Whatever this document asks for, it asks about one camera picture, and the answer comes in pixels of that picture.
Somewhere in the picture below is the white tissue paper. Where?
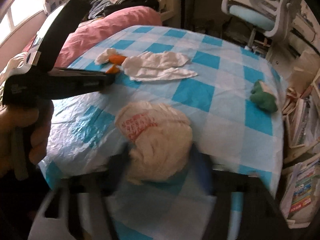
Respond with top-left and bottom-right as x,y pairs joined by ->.
121,51 -> 198,82

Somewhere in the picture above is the white plastic bag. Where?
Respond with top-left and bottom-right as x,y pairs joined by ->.
115,101 -> 193,184

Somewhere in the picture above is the green plush toy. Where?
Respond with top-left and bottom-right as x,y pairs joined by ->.
249,80 -> 278,113

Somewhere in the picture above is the left hand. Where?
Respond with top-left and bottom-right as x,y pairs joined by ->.
1,100 -> 54,178

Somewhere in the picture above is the beige cloth on bed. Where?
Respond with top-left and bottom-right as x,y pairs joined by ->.
1,52 -> 28,83

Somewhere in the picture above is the stack of books on floor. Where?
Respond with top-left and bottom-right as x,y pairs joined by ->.
280,75 -> 319,229

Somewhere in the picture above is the pink duvet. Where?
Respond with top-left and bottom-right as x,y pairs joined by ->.
21,5 -> 163,68

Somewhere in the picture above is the pile of dark clothes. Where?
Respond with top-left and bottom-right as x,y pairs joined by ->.
81,0 -> 160,22

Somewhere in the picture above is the blue white checkered tablecloth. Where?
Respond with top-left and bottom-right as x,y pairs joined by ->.
40,25 -> 284,239

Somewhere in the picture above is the blue grey office chair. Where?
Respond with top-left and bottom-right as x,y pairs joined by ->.
221,0 -> 302,51

